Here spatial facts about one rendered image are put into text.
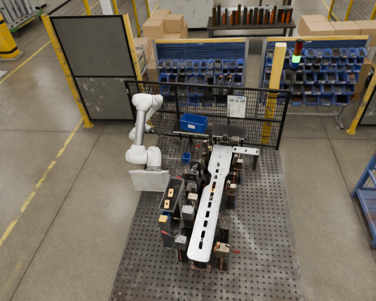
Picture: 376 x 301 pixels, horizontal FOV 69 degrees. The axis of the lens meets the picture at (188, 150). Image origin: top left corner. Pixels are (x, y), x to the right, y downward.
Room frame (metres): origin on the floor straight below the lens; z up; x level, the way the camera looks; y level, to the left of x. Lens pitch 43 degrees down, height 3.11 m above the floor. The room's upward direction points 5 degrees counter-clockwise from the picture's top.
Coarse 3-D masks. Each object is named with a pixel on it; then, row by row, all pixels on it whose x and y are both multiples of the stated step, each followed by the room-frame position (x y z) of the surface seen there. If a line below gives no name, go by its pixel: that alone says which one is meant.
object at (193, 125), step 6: (186, 114) 2.75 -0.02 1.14; (192, 114) 2.72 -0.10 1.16; (180, 120) 2.62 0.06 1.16; (186, 120) 2.75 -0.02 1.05; (192, 120) 2.72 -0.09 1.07; (198, 120) 2.68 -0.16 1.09; (204, 120) 2.65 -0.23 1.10; (186, 126) 2.58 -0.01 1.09; (192, 126) 2.55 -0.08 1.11; (198, 126) 2.51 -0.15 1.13; (204, 126) 2.52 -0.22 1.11; (198, 132) 2.52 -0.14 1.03
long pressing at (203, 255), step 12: (216, 156) 2.11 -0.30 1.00; (228, 156) 2.09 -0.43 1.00; (216, 168) 1.93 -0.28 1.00; (228, 168) 1.92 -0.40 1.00; (216, 180) 1.77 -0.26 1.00; (204, 192) 1.63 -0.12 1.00; (216, 192) 1.62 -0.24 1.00; (204, 204) 1.50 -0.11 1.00; (216, 204) 1.48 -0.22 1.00; (204, 216) 1.37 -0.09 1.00; (216, 216) 1.36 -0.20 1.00; (204, 228) 1.25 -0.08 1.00; (192, 240) 1.15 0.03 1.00; (204, 240) 1.14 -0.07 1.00; (192, 252) 1.04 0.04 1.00; (204, 252) 1.03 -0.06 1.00
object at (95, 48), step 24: (48, 24) 4.22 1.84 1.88; (72, 24) 4.18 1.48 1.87; (96, 24) 4.10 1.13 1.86; (120, 24) 4.03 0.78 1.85; (72, 48) 4.21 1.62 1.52; (96, 48) 4.12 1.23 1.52; (120, 48) 4.05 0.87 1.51; (72, 72) 4.23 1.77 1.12; (96, 72) 4.16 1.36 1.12; (120, 72) 4.08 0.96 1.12; (96, 96) 4.18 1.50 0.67; (120, 96) 4.10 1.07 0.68; (96, 120) 4.21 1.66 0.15; (120, 120) 4.12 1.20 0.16
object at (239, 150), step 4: (236, 148) 2.21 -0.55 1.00; (240, 148) 2.21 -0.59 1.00; (244, 148) 2.20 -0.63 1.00; (248, 148) 2.19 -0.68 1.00; (252, 148) 2.19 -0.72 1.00; (236, 152) 2.14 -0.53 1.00; (240, 152) 2.14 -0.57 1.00; (244, 152) 2.13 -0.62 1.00; (248, 152) 2.13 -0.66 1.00; (252, 152) 2.12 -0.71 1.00
